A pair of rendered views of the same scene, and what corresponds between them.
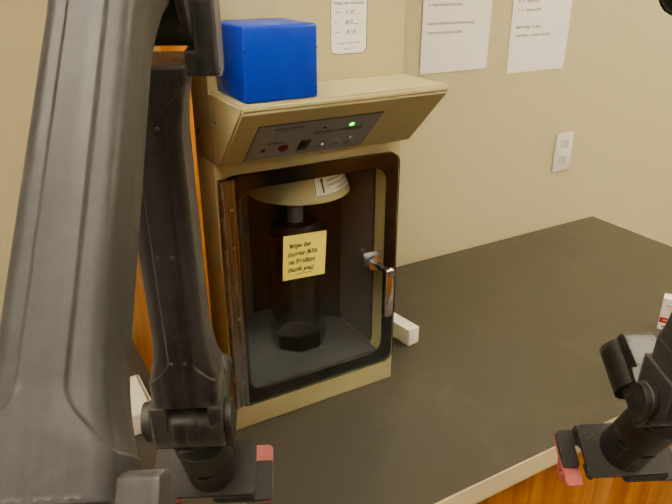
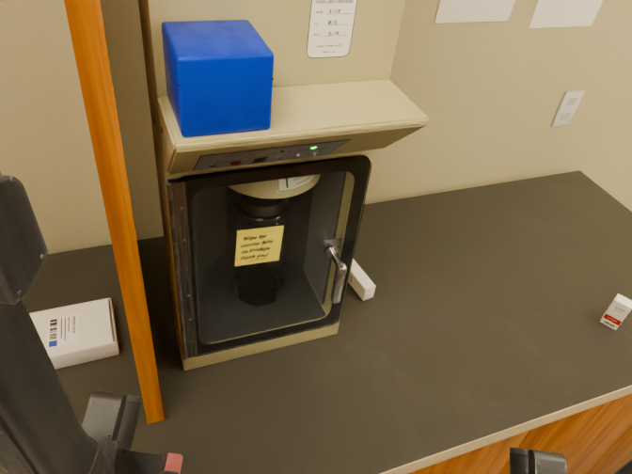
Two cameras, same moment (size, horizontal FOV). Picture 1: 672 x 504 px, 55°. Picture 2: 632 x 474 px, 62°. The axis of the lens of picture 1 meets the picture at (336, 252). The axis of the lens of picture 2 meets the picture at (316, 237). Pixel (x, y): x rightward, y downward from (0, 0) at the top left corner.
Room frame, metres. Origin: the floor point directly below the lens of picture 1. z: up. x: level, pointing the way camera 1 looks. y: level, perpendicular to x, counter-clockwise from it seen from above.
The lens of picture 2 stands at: (0.31, -0.08, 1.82)
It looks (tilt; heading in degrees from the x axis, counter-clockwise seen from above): 41 degrees down; 4
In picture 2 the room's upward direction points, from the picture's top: 8 degrees clockwise
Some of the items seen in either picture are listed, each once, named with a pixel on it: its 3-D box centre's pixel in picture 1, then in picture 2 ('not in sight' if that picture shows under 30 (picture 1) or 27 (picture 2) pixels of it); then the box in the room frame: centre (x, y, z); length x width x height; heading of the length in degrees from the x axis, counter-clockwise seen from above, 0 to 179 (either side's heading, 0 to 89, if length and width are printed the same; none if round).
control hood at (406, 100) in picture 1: (332, 123); (293, 141); (0.91, 0.00, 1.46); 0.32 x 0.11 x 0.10; 120
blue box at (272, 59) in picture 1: (265, 58); (216, 76); (0.86, 0.09, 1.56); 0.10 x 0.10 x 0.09; 30
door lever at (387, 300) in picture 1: (382, 286); (335, 276); (0.98, -0.08, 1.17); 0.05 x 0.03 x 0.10; 29
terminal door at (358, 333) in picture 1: (318, 280); (272, 265); (0.95, 0.03, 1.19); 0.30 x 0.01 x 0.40; 119
